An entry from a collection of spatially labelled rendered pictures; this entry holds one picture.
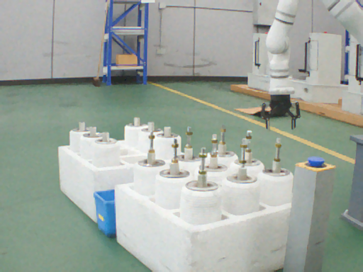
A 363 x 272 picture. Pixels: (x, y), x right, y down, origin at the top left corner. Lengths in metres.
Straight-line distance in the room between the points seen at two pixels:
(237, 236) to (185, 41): 6.79
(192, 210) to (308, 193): 0.26
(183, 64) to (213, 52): 0.59
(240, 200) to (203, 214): 0.11
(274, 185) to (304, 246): 0.20
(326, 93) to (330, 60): 0.34
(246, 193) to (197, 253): 0.19
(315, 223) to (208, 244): 0.25
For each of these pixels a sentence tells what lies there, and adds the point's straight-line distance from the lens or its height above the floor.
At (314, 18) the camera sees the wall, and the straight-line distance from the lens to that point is 8.87.
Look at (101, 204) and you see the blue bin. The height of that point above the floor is 0.10.
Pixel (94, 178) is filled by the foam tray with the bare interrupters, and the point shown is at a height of 0.15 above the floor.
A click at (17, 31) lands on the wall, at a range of 7.44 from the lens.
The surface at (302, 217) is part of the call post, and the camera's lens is 1.04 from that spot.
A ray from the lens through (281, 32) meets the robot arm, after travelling 1.56.
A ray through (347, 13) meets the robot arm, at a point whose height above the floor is 0.71.
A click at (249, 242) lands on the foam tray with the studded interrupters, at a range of 1.09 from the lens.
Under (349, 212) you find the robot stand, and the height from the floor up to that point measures 0.03.
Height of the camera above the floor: 0.56
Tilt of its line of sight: 11 degrees down
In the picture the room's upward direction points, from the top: 1 degrees clockwise
